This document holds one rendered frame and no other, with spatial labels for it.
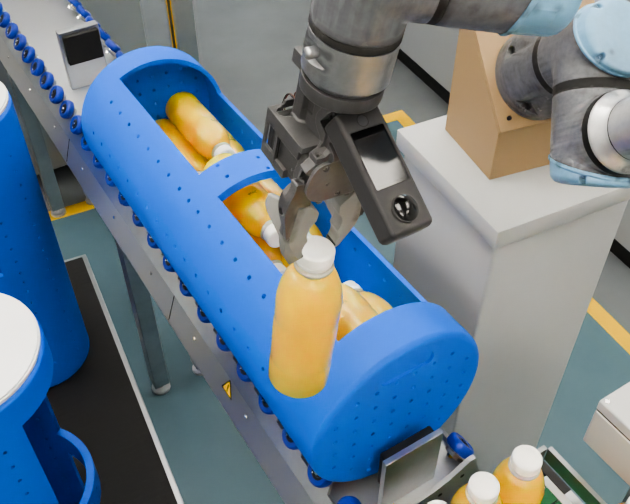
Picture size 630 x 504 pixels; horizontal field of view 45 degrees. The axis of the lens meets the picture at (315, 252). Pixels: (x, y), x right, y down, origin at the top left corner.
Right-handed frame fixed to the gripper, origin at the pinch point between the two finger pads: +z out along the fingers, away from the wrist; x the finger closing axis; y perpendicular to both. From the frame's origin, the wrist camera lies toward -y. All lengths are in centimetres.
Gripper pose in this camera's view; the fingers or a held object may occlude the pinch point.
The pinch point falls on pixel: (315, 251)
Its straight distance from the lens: 76.5
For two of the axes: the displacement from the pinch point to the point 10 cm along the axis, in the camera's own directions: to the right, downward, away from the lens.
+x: -8.4, 2.9, -4.6
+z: -1.7, 6.6, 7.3
